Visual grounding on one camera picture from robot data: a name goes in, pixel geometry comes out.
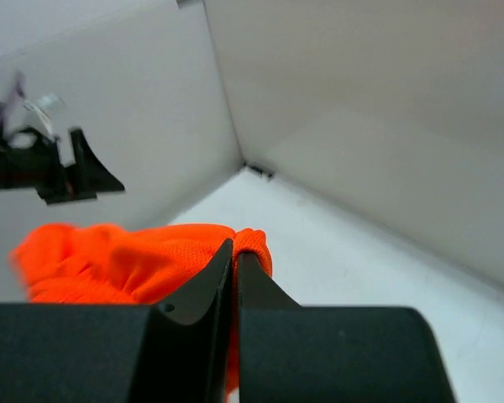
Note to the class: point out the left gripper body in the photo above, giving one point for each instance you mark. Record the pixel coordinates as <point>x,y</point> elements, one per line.
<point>29,159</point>

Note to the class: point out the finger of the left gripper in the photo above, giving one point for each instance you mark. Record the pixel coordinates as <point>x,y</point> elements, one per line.
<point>88,175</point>
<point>67,193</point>

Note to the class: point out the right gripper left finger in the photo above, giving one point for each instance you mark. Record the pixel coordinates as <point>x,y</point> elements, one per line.
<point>183,357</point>

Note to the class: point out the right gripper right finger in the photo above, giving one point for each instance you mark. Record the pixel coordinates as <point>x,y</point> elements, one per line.
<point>264,346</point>

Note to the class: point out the orange shorts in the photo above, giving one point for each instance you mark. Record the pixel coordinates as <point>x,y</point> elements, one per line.
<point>90,290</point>

